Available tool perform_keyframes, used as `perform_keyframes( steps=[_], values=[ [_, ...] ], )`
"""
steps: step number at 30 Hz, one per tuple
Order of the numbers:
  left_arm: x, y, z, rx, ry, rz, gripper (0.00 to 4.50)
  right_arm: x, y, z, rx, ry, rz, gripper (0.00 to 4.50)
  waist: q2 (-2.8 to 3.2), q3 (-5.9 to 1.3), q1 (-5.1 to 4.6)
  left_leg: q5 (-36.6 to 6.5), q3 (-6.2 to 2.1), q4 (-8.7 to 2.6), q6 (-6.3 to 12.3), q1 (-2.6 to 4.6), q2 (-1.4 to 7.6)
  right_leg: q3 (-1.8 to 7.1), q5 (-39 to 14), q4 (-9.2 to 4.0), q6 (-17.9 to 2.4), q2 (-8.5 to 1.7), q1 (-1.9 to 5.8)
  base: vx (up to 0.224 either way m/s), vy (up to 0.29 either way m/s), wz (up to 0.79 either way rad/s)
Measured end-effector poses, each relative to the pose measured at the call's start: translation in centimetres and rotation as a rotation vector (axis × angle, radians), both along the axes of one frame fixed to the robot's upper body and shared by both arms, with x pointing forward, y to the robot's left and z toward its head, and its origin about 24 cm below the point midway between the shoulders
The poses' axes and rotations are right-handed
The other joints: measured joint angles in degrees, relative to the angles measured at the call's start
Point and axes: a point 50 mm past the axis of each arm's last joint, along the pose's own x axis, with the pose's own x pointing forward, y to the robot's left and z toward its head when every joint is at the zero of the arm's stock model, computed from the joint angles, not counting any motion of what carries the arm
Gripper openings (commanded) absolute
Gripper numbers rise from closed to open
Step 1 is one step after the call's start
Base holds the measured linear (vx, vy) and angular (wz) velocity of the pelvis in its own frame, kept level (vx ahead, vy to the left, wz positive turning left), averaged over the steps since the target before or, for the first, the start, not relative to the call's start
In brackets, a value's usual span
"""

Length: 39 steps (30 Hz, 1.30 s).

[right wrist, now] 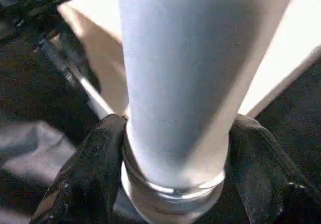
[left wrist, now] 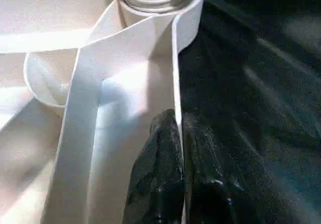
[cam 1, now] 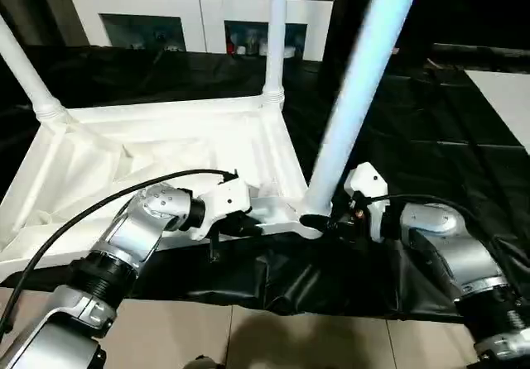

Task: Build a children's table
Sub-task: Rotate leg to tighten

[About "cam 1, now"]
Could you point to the white plastic table top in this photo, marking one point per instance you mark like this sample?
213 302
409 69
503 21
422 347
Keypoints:
124 145

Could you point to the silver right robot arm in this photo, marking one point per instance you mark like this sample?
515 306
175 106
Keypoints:
455 253

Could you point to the black bar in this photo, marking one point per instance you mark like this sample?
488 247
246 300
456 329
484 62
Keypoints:
480 50

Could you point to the black mat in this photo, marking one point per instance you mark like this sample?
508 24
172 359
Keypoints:
414 116

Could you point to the white board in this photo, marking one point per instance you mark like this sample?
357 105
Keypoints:
501 104

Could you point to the tall black cabinet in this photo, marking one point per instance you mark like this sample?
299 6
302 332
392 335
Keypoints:
343 13

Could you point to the white plastic table leg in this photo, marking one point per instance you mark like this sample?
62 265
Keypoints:
364 75
25 71
275 34

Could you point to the grey curtain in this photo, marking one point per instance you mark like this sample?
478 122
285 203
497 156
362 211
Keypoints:
37 9

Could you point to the white cabinet with glass doors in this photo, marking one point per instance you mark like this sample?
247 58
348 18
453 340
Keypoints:
165 1

